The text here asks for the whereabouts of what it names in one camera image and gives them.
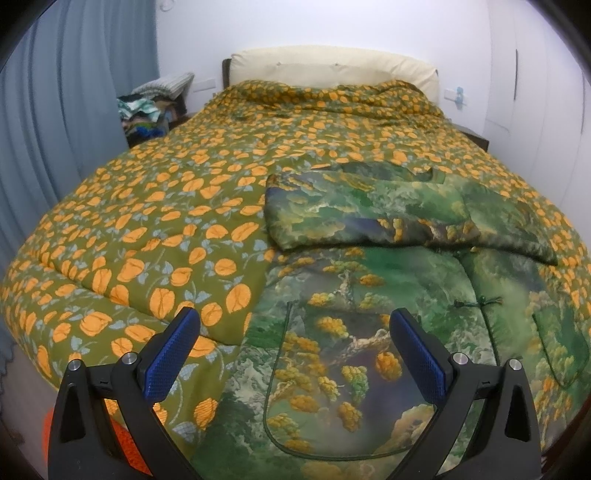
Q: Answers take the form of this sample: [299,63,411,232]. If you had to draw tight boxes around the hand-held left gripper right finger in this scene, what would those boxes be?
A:
[389,308,542,480]

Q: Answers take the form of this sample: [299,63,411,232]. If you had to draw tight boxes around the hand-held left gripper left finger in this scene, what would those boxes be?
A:
[47,307,201,480]

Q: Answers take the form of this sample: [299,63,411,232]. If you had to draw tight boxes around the green landscape print jacket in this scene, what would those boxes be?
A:
[191,161,591,480]

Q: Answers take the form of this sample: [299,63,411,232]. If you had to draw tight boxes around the pile of clothes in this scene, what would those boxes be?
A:
[116,71,195,149]

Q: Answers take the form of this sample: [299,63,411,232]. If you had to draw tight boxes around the orange pants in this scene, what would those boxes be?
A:
[41,408,155,477]

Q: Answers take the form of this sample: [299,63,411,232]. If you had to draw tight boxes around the orange floral green quilt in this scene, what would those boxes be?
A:
[0,79,591,446]

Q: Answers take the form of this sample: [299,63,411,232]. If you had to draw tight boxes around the dark wooden nightstand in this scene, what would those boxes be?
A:
[450,122,490,151]

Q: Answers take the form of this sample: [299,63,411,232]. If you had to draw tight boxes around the blue curtain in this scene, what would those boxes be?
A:
[0,0,162,374]

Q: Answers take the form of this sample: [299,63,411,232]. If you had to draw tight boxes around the white wardrobe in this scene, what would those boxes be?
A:
[484,0,591,224]

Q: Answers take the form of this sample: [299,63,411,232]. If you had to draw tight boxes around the cream headboard cushion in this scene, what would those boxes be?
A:
[229,45,439,105]

